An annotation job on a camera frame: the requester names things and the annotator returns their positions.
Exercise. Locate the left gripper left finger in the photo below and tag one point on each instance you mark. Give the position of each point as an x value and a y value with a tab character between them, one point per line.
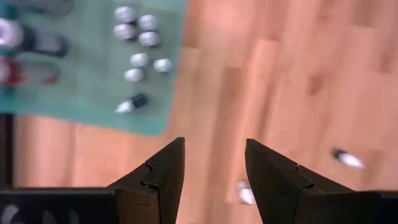
140	199

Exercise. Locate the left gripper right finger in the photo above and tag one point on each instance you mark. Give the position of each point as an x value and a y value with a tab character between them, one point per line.
286	193

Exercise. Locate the teal translucent plastic bin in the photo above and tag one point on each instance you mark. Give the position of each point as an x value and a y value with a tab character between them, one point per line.
87	93

